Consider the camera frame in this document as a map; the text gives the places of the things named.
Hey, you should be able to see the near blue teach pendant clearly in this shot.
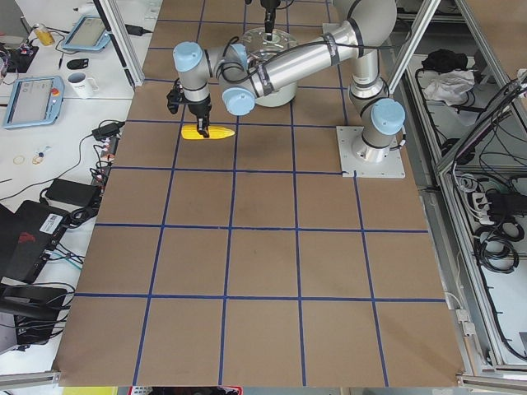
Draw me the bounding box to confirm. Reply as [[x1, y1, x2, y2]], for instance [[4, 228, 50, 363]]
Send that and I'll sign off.
[[2, 76, 64, 129]]

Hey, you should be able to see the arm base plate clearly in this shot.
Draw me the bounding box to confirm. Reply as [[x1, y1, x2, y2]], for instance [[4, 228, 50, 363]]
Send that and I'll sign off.
[[336, 126, 406, 179]]

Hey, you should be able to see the black power brick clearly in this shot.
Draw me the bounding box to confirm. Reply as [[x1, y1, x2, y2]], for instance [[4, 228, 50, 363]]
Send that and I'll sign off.
[[45, 179, 100, 207]]

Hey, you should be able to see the coiled black cable bundle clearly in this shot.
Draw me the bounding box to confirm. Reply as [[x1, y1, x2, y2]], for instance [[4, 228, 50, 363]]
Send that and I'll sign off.
[[473, 221, 520, 275]]

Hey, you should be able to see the yellow drink bottle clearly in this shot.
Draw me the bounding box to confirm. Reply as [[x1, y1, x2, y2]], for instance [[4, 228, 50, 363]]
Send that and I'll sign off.
[[33, 23, 55, 46]]

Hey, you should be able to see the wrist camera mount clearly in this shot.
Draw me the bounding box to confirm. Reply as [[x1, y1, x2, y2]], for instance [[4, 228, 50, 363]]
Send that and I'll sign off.
[[166, 79, 184, 114]]

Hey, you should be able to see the glass pot lid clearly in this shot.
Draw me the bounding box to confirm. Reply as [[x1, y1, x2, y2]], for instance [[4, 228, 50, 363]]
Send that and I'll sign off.
[[240, 27, 298, 67]]

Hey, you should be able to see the white power strip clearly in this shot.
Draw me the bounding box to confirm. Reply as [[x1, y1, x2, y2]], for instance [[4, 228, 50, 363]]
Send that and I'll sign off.
[[470, 192, 494, 225]]

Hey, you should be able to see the blue teach pendant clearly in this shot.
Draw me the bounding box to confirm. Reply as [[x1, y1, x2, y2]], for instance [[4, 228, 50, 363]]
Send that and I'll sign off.
[[62, 16, 110, 52], [2, 76, 64, 129]]

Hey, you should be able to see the black power adapter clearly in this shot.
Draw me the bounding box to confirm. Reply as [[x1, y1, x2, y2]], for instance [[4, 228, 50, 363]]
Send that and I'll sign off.
[[91, 121, 125, 141]]

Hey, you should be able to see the black computer mouse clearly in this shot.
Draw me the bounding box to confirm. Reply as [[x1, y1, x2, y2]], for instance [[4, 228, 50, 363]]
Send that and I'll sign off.
[[67, 58, 89, 70]]

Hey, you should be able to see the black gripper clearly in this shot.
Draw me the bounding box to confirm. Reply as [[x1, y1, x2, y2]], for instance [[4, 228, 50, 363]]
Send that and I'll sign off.
[[188, 97, 212, 138], [260, 0, 281, 40]]

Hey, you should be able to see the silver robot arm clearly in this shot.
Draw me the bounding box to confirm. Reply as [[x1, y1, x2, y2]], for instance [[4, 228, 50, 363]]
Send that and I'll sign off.
[[167, 1, 405, 163]]

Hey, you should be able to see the black and white cloth pile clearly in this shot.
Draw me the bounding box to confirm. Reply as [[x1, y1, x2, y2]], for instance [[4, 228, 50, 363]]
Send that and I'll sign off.
[[422, 49, 475, 106]]

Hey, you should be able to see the black laptop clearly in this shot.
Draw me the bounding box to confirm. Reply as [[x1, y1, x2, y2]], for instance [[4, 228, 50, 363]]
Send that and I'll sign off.
[[1, 200, 69, 283]]

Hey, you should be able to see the aluminium frame post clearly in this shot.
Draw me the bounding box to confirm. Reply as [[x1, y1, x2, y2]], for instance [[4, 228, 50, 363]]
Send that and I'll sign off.
[[93, 0, 145, 89]]

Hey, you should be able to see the far blue teach pendant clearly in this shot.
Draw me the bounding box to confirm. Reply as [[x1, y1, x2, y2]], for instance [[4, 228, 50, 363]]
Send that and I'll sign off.
[[62, 16, 110, 52]]

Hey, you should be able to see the yellow corn cob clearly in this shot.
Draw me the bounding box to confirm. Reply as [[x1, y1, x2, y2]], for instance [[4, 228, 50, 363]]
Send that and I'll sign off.
[[181, 124, 236, 140]]

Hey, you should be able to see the white mug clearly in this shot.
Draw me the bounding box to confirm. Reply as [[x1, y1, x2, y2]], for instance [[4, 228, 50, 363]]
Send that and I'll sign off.
[[68, 72, 99, 99]]

